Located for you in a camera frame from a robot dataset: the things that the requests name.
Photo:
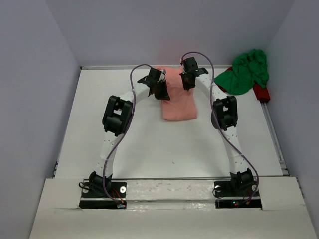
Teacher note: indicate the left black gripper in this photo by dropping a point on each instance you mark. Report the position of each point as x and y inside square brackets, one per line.
[164, 95]

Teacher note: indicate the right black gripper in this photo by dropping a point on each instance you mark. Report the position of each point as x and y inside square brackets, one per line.
[186, 85]

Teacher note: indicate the pink t shirt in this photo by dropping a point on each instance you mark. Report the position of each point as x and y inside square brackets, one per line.
[181, 105]

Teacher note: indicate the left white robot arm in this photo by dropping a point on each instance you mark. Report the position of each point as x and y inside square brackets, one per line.
[116, 122]

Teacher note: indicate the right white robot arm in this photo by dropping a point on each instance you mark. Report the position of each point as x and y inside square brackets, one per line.
[224, 117]

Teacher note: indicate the green t shirt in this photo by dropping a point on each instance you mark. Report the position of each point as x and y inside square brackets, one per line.
[248, 69]

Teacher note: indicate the red t shirt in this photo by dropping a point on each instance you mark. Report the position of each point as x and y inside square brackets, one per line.
[261, 94]

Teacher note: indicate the aluminium rail at right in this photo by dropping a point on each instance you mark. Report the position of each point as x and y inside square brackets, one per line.
[275, 141]

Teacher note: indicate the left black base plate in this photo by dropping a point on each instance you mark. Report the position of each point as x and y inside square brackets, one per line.
[94, 198]

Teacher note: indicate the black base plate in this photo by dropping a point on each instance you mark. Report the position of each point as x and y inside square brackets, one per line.
[226, 198]
[94, 198]

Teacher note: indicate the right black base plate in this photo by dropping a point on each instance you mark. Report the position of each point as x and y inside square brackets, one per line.
[226, 198]

